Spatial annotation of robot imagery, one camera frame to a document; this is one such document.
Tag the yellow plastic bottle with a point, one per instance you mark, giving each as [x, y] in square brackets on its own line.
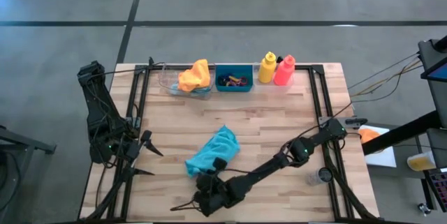
[267, 70]

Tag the red-orange plastic bottle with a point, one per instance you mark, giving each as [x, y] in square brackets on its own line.
[284, 72]

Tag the laptop with blue screen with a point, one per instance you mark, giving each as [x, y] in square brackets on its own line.
[438, 72]

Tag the black metal stand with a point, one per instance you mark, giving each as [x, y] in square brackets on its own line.
[21, 140]

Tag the white paper sheet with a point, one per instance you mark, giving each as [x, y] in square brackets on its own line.
[384, 154]

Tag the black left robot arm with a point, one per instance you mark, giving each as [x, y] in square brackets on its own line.
[101, 112]

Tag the orange microfiber cloth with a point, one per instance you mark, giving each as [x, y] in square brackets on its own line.
[193, 75]

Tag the turquoise microfiber cloth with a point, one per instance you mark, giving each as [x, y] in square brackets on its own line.
[218, 147]

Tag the yellow plastic container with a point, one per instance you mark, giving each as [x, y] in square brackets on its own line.
[420, 162]

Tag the teal plastic bin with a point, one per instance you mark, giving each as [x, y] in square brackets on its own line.
[218, 89]

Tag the small grey cup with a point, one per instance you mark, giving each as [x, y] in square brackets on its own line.
[319, 177]

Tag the clear plastic bin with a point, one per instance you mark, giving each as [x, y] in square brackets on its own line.
[166, 77]
[291, 88]

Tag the black keyboard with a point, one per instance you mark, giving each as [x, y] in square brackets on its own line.
[440, 189]

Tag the small orange cloth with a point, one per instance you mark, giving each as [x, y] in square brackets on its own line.
[368, 135]

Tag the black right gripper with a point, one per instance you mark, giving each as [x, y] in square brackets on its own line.
[213, 194]

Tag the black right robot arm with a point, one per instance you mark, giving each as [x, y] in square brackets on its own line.
[279, 163]

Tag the black equipment stand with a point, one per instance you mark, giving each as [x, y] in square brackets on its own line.
[401, 130]

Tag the black aluminium table frame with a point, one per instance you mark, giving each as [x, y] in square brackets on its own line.
[316, 68]

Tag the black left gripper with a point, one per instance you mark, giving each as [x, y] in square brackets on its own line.
[131, 150]

